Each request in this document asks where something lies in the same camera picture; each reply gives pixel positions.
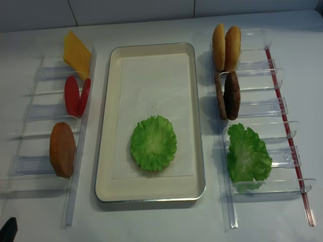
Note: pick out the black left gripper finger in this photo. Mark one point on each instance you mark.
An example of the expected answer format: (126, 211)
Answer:
(9, 230)

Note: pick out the red tomato slice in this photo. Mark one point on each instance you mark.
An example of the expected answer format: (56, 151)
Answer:
(84, 97)
(72, 96)

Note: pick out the green lettuce leaf on tray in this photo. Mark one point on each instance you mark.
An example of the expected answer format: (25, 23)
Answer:
(153, 144)

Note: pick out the orange cheese slice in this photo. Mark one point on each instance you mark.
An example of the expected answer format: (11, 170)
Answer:
(77, 55)

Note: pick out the green lettuce leaf in rack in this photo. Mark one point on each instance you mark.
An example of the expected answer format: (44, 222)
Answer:
(249, 163)

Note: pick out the brown meat patty left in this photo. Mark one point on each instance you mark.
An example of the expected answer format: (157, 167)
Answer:
(220, 98)

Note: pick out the dark brown meat patty right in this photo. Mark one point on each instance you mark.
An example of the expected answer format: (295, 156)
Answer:
(232, 96)

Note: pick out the clear acrylic left rack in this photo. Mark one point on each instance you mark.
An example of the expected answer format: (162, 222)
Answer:
(32, 102)

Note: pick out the clear acrylic rack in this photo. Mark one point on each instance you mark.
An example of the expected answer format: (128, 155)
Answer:
(32, 102)
(260, 111)

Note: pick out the brown bun top left rack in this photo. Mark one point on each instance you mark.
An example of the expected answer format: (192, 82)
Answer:
(62, 150)

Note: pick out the cream rectangular metal tray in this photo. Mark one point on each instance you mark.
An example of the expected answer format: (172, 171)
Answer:
(148, 188)

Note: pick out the white paper tray liner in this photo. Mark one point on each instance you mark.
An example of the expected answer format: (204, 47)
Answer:
(155, 85)

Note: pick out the clear acrylic right rack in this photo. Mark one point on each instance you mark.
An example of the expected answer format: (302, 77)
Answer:
(260, 111)

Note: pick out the tan bun half left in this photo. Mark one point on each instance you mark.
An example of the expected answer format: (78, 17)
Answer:
(218, 47)

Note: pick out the tan bun half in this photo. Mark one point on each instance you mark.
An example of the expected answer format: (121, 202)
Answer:
(218, 47)
(232, 48)

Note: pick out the tan bun half right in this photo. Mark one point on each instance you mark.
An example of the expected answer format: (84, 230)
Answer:
(232, 48)

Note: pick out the red rod on rack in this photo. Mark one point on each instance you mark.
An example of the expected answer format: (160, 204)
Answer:
(309, 213)

